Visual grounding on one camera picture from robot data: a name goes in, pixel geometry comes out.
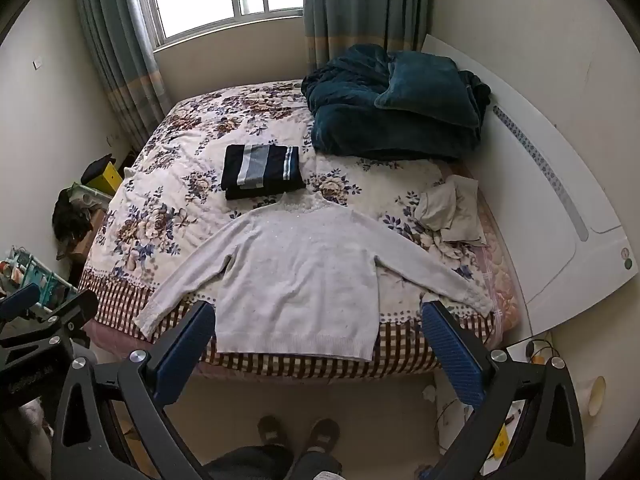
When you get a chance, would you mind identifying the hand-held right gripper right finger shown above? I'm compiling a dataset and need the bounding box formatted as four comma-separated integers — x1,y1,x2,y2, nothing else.
421,300,587,480

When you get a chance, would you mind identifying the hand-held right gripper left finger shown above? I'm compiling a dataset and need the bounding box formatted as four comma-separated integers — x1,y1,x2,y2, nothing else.
50,300,217,480

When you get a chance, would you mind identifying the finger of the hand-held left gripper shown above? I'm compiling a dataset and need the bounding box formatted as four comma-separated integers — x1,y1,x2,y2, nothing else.
0,290,99,357
0,282,41,322

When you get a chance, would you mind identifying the white knit sweater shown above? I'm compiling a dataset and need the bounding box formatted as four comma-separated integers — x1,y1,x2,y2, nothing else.
134,192,496,362

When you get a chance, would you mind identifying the cardboard box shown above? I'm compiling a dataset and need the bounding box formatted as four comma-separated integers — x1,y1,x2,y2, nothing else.
67,209,106,266

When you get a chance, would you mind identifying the dark clothing pile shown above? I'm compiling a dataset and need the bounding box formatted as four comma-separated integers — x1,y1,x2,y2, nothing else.
52,187,93,261

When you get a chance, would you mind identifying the person's left shoe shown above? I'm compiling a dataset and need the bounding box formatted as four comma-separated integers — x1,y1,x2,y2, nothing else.
257,415,290,448

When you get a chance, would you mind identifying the person's shoe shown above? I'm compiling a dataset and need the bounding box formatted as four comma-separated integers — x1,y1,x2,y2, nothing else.
257,415,290,448
307,417,341,453

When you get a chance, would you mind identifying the yellow box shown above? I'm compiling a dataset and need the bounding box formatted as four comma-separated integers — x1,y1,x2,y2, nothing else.
100,162,124,193

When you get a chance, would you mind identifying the black bag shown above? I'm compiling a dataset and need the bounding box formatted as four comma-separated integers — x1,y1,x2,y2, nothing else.
81,155,117,184

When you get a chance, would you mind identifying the crumpled beige cloth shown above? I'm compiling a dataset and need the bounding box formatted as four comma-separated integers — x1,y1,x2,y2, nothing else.
414,175,487,247

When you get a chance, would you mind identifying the white cup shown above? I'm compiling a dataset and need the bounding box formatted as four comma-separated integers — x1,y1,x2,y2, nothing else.
575,375,608,418

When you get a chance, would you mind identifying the person's right shoe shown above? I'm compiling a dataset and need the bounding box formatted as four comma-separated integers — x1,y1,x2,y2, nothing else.
307,417,341,453

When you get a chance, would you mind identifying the person's right leg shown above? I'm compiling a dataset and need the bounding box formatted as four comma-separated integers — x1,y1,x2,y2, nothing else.
285,450,343,480

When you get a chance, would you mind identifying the white headboard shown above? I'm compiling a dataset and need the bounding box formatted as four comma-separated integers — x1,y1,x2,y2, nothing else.
420,34,640,336

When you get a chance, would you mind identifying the floral bed sheet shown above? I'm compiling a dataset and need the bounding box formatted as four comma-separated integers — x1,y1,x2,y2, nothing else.
77,80,523,381

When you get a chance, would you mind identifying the folded dark striped garment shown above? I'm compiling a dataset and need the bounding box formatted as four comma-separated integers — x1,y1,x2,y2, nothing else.
221,144,307,201

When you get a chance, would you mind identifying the teal pillow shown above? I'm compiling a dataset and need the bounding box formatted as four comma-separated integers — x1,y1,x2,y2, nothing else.
375,52,473,126
301,44,492,162

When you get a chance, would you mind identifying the blue-grey curtain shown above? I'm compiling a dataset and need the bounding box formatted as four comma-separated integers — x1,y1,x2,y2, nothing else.
74,0,173,153
301,0,433,76

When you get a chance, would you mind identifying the teal wire rack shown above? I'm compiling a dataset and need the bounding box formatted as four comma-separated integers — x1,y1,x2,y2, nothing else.
0,245,71,322

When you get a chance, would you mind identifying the black cable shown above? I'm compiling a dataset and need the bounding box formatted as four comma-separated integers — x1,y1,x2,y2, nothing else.
525,339,555,365

